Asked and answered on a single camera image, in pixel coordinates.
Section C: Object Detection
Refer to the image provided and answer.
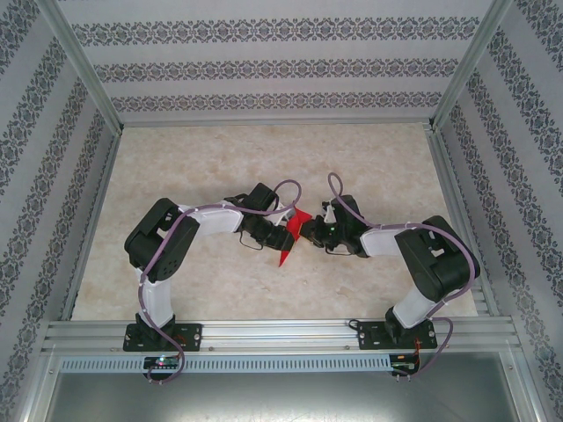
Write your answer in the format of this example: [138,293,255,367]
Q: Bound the grey metal sheet panel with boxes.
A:
[43,372,527,422]

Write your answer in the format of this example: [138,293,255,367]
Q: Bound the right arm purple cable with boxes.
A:
[326,172,481,382]

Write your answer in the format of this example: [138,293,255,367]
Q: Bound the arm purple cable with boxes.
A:
[138,178,304,387]
[326,172,481,382]

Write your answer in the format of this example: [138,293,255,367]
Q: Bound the aluminium mounting rail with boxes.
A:
[41,319,521,353]

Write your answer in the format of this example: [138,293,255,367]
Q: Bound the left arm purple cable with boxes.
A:
[138,178,304,387]

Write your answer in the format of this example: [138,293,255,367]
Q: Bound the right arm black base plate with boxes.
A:
[356,320,439,352]

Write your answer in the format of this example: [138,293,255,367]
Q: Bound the aluminium side rail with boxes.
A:
[425,127,501,318]
[59,129,123,322]

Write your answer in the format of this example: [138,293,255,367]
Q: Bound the slotted grey cable duct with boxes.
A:
[59,353,421,375]

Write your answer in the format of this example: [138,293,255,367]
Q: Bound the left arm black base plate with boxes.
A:
[122,323,204,353]

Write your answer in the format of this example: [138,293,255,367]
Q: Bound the aluminium frame post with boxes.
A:
[37,0,125,133]
[428,0,515,131]

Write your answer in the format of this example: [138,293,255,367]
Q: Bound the aluminium frame beam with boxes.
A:
[12,346,61,422]
[501,351,551,422]

